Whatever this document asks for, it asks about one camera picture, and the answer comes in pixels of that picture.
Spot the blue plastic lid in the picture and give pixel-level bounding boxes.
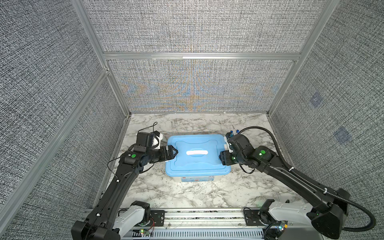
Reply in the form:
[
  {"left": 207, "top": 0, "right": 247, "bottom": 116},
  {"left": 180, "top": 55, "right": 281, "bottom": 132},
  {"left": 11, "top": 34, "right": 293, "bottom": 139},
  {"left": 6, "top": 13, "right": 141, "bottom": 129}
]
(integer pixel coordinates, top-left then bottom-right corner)
[{"left": 165, "top": 134, "right": 231, "bottom": 182}]

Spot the white plastic bin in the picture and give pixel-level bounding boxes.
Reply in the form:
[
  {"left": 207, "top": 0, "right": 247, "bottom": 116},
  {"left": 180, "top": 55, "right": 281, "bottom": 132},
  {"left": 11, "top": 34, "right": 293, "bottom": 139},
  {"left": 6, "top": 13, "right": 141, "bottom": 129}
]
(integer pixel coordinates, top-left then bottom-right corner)
[{"left": 172, "top": 175, "right": 224, "bottom": 183}]

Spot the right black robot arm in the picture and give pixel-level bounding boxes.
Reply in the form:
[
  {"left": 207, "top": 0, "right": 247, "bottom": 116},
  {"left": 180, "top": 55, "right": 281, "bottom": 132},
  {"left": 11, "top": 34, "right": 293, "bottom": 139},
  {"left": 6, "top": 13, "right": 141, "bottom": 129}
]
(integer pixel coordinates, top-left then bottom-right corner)
[{"left": 219, "top": 127, "right": 376, "bottom": 239}]

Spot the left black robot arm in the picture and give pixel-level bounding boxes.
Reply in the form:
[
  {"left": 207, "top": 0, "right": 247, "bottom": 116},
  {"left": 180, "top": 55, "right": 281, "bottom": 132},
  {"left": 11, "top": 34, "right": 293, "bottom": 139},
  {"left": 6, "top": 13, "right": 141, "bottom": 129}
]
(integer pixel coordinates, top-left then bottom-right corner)
[{"left": 71, "top": 145, "right": 179, "bottom": 240}]

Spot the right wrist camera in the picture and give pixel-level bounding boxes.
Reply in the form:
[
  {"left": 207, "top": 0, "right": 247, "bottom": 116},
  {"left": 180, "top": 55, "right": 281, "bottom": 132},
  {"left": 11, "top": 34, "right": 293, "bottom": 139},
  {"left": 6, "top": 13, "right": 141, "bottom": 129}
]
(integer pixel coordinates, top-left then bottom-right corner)
[{"left": 224, "top": 132, "right": 237, "bottom": 153}]

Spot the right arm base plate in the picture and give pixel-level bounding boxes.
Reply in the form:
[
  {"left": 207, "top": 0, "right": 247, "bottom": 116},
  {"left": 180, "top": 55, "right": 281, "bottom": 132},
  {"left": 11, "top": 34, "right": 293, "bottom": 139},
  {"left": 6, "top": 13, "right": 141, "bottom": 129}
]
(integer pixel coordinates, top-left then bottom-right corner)
[{"left": 243, "top": 208, "right": 288, "bottom": 228}]

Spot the aluminium front rail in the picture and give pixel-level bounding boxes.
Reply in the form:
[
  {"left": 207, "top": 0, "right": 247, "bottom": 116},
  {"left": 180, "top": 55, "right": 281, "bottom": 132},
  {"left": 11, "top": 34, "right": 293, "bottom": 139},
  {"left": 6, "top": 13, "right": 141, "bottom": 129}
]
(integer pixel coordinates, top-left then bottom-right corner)
[{"left": 115, "top": 200, "right": 314, "bottom": 237}]

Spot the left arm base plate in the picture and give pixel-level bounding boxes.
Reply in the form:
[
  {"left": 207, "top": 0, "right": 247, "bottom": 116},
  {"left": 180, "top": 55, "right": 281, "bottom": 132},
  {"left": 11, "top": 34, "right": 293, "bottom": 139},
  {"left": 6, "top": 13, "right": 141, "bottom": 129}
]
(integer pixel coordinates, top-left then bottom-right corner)
[{"left": 135, "top": 210, "right": 166, "bottom": 229}]

